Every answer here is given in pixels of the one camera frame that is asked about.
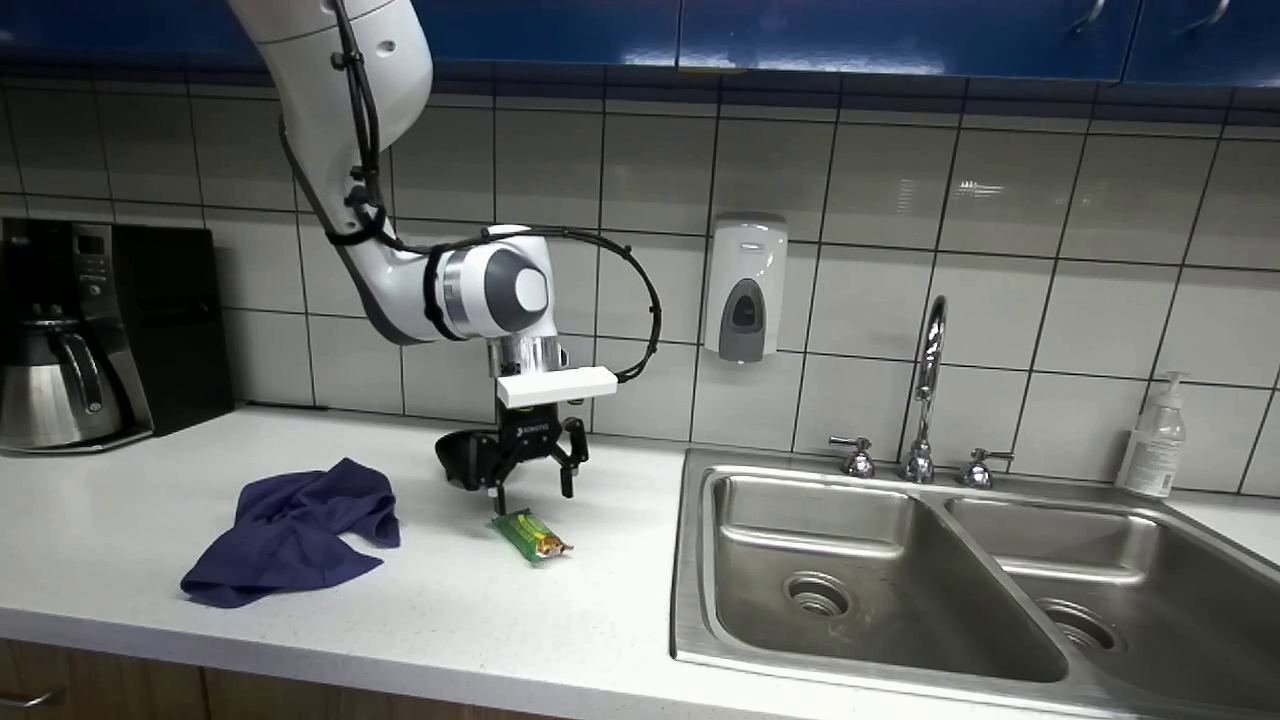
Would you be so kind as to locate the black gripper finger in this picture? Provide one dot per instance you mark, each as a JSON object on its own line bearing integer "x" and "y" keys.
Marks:
{"x": 501, "y": 483}
{"x": 574, "y": 460}

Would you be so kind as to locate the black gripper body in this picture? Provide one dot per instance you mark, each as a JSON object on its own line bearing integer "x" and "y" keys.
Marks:
{"x": 530, "y": 431}

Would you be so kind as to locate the green granola snack bar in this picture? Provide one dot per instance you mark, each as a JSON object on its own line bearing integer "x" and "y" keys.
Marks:
{"x": 530, "y": 536}

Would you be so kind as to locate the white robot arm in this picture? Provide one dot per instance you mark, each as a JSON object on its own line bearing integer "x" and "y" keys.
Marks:
{"x": 345, "y": 82}

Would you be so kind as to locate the dark blue cloth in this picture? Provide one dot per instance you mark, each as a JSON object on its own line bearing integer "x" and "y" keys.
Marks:
{"x": 287, "y": 535}

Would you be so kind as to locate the stainless steel double sink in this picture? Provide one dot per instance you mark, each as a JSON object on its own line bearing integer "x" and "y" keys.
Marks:
{"x": 854, "y": 572}

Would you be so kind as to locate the chrome faucet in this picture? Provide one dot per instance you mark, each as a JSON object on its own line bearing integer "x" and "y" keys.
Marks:
{"x": 927, "y": 385}

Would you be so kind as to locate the wooden base cabinet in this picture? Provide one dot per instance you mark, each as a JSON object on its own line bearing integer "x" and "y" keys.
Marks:
{"x": 202, "y": 687}

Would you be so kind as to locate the black coffee maker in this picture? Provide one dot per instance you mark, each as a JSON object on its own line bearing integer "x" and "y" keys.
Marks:
{"x": 163, "y": 320}

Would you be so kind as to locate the steel coffee carafe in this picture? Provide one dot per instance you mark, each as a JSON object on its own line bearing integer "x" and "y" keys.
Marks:
{"x": 44, "y": 385}

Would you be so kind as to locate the clear soap pump bottle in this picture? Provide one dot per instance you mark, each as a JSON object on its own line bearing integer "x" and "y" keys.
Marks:
{"x": 1153, "y": 444}

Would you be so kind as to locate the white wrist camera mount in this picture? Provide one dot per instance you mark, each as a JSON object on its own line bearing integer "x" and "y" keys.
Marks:
{"x": 553, "y": 385}

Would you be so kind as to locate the white wall soap dispenser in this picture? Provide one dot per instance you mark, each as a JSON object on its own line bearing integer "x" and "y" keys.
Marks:
{"x": 747, "y": 286}

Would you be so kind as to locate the blue wall cabinet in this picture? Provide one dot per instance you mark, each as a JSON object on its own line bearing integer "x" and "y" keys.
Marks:
{"x": 801, "y": 35}

